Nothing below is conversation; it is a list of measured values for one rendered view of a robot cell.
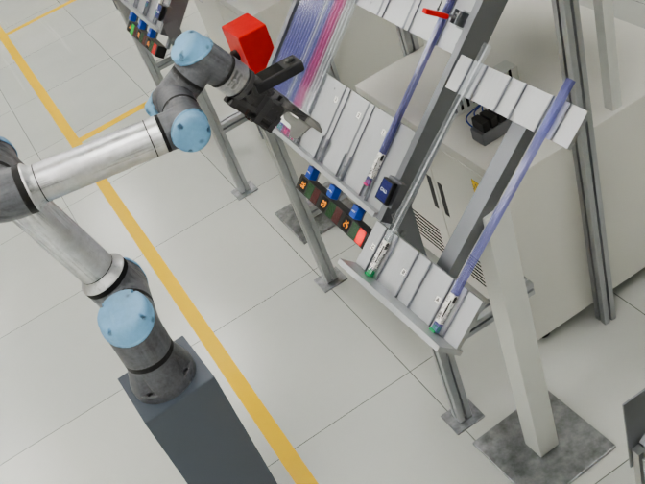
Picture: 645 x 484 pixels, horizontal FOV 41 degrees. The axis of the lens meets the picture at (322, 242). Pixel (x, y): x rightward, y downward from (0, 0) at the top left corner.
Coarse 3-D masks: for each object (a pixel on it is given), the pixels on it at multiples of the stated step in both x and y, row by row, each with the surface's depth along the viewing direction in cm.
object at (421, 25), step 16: (368, 0) 206; (384, 0) 200; (400, 0) 196; (416, 0) 191; (432, 0) 187; (464, 0) 179; (384, 16) 200; (400, 16) 195; (416, 16) 190; (432, 16) 186; (416, 32) 190; (448, 32) 181; (448, 48) 180
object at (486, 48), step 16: (480, 64) 164; (464, 96) 166; (448, 112) 167; (448, 128) 167; (432, 144) 169; (432, 160) 169; (416, 176) 170; (416, 192) 171; (400, 208) 172; (368, 272) 175
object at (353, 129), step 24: (336, 96) 210; (360, 96) 202; (336, 120) 208; (360, 120) 201; (384, 120) 194; (312, 144) 215; (336, 144) 207; (360, 144) 199; (408, 144) 186; (336, 168) 205; (360, 168) 198; (384, 168) 191; (360, 192) 195
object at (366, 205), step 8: (280, 136) 223; (288, 144) 220; (296, 144) 218; (304, 152) 214; (312, 160) 210; (320, 168) 207; (328, 176) 204; (336, 184) 201; (344, 184) 200; (344, 192) 198; (352, 192) 196; (360, 200) 193; (368, 208) 190; (376, 216) 189
